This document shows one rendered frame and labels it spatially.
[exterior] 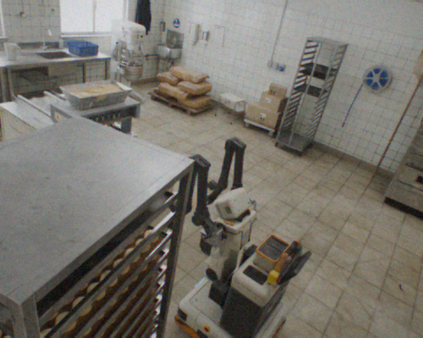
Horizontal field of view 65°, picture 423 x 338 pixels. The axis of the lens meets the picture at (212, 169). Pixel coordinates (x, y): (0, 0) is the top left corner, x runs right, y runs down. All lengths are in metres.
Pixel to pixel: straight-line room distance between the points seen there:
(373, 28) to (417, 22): 0.57
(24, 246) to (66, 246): 0.08
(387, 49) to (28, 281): 5.67
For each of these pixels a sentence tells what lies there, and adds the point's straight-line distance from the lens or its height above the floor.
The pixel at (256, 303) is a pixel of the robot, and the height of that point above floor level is 0.70.
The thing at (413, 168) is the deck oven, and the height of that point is 0.66.
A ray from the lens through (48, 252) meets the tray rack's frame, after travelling 0.74.
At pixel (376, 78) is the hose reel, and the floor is 1.45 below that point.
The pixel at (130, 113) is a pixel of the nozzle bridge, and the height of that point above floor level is 1.05.
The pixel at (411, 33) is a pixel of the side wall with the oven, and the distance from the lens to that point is 5.88.
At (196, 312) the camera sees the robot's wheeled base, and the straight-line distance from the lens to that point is 2.58.
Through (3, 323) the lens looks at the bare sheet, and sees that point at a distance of 0.84.
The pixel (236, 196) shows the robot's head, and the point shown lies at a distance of 2.16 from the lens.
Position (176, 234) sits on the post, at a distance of 1.23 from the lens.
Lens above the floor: 2.33
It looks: 30 degrees down
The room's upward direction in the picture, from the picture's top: 12 degrees clockwise
